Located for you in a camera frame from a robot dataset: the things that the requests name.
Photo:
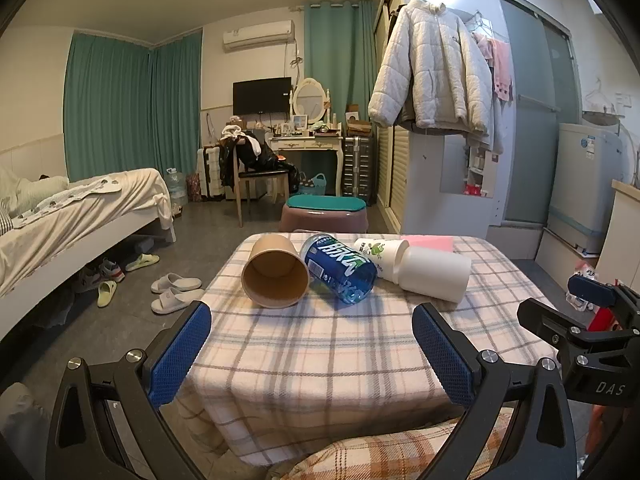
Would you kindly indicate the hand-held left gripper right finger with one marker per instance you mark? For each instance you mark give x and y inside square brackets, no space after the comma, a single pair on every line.
[442,360]

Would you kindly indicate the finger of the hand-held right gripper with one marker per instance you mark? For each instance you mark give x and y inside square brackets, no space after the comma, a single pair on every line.
[590,291]
[545,317]

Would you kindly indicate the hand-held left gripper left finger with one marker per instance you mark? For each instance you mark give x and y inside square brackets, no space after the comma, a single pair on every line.
[180,355]

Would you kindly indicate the brown paper cup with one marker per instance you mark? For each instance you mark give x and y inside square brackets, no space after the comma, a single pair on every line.
[275,275]

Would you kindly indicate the plain white cup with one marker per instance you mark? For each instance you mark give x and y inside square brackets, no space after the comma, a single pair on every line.
[435,272]

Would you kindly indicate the white cup with green print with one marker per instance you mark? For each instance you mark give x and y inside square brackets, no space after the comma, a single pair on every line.
[380,255]

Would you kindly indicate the printed plastic bag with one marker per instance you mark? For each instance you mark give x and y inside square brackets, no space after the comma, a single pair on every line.
[582,265]

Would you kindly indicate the red plastic object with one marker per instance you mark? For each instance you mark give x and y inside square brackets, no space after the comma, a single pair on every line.
[604,319]

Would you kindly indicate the white slipper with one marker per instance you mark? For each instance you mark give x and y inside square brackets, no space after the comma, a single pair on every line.
[175,282]
[175,302]

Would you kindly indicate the wooden counter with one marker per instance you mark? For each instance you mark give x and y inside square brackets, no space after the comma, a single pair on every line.
[622,230]

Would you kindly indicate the green slipper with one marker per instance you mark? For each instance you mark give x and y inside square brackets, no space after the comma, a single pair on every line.
[106,294]
[142,261]

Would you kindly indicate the white washing machine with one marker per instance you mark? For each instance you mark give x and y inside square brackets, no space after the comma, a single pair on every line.
[582,185]

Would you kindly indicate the orange plaid blanket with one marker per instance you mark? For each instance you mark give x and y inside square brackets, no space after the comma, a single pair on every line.
[390,452]

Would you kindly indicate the sneakers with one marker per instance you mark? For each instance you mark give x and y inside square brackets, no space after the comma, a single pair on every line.
[97,275]

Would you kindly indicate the pink paper sheet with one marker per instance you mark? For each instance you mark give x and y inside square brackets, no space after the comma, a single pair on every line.
[430,242]

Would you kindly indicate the plaid tablecloth table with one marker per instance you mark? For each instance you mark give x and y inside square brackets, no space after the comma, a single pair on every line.
[310,355]

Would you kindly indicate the blue plastic bottle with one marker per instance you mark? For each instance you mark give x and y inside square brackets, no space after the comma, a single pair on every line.
[337,267]

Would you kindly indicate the white bed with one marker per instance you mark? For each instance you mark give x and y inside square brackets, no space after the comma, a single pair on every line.
[75,230]

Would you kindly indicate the red patterned bag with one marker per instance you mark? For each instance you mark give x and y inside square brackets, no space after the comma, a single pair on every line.
[193,189]

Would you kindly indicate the clear water jug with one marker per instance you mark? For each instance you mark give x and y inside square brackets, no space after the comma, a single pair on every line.
[176,187]

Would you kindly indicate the grey cloth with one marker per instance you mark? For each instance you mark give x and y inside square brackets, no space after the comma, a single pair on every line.
[22,430]

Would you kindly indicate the white wardrobe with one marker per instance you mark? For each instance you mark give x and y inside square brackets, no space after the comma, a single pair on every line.
[420,185]

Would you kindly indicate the white suitcase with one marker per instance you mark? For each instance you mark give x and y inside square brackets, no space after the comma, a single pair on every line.
[210,172]

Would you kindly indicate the purple stool with teal cushion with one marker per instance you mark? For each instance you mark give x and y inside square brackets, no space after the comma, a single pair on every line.
[325,210]

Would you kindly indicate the frosted glass door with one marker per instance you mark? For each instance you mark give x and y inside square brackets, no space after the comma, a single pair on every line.
[530,110]

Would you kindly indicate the wooden chair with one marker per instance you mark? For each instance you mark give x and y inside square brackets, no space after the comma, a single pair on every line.
[262,175]

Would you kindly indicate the silver suitcase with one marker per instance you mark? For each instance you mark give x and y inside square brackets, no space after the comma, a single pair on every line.
[357,170]

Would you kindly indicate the pile of clothes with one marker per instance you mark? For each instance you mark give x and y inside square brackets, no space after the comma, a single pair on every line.
[240,152]

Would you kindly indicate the teal plastic basket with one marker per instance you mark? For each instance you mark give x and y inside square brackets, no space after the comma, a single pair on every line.
[312,185]

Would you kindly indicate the striped pillow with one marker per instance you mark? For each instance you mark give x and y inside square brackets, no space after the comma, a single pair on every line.
[30,195]

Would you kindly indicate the pink hanging garment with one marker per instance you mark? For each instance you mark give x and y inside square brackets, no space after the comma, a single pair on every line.
[500,70]

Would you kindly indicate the wide teal curtain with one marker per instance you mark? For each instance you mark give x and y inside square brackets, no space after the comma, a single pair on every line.
[120,115]

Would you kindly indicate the white dressing table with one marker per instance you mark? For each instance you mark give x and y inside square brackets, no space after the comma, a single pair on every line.
[312,145]

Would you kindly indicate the cardboard box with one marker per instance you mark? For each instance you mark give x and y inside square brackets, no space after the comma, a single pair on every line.
[357,120]

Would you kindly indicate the black television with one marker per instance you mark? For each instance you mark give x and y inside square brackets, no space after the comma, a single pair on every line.
[261,96]

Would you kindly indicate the white padded jacket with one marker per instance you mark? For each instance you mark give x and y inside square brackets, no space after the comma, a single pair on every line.
[435,65]

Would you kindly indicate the oval white mirror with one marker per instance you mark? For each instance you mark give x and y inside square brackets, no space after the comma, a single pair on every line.
[310,97]

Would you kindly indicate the narrow teal curtain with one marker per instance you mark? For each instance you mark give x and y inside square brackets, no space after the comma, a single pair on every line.
[340,60]

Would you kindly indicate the white air conditioner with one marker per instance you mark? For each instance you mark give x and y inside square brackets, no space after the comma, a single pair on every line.
[259,34]

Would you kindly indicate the white photo frame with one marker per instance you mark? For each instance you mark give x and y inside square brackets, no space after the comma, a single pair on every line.
[299,123]

